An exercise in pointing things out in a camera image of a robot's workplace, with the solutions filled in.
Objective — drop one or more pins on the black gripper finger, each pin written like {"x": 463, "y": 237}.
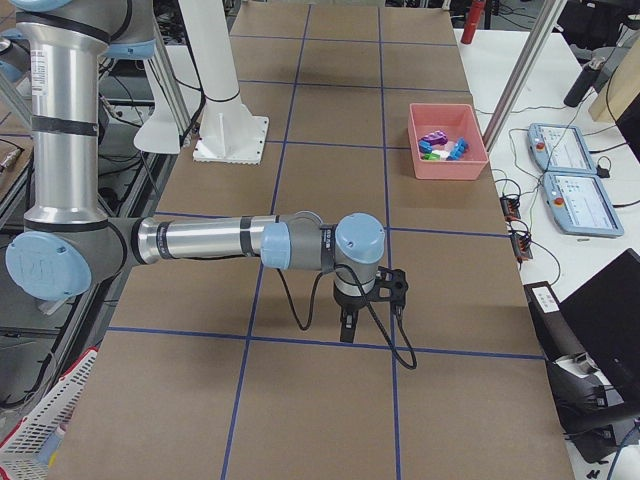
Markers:
{"x": 348, "y": 324}

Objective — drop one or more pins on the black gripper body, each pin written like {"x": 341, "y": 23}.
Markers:
{"x": 348, "y": 302}

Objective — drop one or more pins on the small blue toy block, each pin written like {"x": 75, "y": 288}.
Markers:
{"x": 425, "y": 147}

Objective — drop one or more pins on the long blue toy block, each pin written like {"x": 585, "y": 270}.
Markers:
{"x": 458, "y": 150}

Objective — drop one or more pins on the green toy block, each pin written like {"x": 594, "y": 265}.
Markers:
{"x": 430, "y": 157}

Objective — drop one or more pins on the purple sloped toy block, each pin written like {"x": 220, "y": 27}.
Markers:
{"x": 437, "y": 137}

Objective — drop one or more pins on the pink plastic box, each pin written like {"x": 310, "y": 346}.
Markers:
{"x": 456, "y": 120}

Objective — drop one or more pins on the orange black usb hub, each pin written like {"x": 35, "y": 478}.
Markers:
{"x": 510, "y": 208}

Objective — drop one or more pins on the teach pendant near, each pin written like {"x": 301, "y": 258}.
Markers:
{"x": 580, "y": 206}

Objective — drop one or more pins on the teach pendant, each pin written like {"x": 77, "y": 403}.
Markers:
{"x": 559, "y": 148}
{"x": 580, "y": 206}

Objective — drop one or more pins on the black laptop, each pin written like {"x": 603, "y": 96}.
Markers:
{"x": 604, "y": 316}

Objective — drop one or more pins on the teach pendant far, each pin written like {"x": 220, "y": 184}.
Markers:
{"x": 559, "y": 148}

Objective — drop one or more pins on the black water bottle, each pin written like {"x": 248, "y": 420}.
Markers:
{"x": 585, "y": 80}

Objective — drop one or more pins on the red cylinder bottle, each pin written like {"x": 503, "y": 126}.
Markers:
{"x": 472, "y": 21}

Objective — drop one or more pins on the white plastic basket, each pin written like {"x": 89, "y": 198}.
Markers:
{"x": 31, "y": 447}

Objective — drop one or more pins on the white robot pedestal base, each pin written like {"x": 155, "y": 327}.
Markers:
{"x": 196, "y": 86}

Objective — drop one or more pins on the aluminium frame post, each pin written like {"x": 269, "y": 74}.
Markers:
{"x": 533, "y": 46}

